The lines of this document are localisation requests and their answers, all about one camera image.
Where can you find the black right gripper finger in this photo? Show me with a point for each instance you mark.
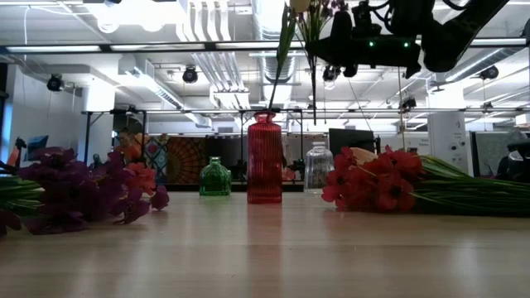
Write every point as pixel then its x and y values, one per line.
pixel 331 56
pixel 329 44

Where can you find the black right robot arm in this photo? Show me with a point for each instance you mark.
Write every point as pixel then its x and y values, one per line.
pixel 447 41

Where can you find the clear ribbed glass vase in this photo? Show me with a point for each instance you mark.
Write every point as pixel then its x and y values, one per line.
pixel 319 167

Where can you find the red ribbed glass vase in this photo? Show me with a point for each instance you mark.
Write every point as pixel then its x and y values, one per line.
pixel 265 165

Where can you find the green glass vase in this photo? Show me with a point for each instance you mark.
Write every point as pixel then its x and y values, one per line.
pixel 215 180

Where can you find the black ceiling spotlight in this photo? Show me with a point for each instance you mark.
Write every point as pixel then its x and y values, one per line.
pixel 330 74
pixel 488 72
pixel 189 74
pixel 408 103
pixel 55 83

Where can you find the black computer monitor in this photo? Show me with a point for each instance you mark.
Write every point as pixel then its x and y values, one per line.
pixel 352 138

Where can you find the overhead LED light bar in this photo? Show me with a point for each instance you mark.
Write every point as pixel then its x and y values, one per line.
pixel 207 46

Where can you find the colourful mandala tapestry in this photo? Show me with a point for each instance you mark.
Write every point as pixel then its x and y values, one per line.
pixel 186 159

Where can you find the person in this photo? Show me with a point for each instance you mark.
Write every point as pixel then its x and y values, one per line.
pixel 131 152

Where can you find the black-legged background table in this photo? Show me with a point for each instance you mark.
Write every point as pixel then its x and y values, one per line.
pixel 87 136

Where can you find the small tilted monitor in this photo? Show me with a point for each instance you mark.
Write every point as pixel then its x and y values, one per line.
pixel 36 147

